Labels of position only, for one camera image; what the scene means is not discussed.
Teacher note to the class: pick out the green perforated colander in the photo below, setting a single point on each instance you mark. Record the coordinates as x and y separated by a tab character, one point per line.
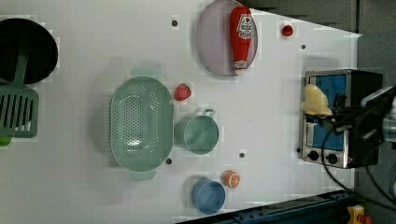
141	124

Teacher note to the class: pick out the silver black toaster oven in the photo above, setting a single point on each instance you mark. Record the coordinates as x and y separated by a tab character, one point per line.
344	88

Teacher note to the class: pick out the small red toy tomato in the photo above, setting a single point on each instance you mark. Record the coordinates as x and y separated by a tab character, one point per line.
287	30

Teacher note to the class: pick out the grey round plate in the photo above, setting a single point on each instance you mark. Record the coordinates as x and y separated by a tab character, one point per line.
213	42

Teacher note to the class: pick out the blue metal table frame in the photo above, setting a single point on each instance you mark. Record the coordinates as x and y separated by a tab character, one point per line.
326	208

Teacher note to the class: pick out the yellow red toy at edge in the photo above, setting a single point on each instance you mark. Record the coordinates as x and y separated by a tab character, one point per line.
357	215

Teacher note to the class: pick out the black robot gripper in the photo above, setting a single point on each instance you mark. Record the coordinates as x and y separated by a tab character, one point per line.
372	120

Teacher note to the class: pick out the red toy strawberry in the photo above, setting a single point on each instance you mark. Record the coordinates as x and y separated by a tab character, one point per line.
182	92

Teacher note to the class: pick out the black round pan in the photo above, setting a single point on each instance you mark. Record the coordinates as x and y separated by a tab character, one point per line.
43	54

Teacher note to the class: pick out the red plush ketchup bottle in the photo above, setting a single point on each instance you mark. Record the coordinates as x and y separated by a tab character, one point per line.
241	33

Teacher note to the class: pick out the green mug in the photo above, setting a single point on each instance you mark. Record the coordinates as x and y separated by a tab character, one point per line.
198	133

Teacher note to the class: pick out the small green toy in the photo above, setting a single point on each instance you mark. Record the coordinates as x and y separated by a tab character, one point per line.
4	141

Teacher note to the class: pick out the green slotted spatula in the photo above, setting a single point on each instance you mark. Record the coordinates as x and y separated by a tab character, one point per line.
19	103

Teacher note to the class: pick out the yellow peeled toy banana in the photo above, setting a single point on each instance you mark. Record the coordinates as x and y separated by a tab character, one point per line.
315	102

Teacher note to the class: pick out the blue cup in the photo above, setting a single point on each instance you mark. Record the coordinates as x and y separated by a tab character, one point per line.
208	196

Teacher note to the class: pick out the toy orange half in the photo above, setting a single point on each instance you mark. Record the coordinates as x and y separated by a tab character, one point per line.
232	179

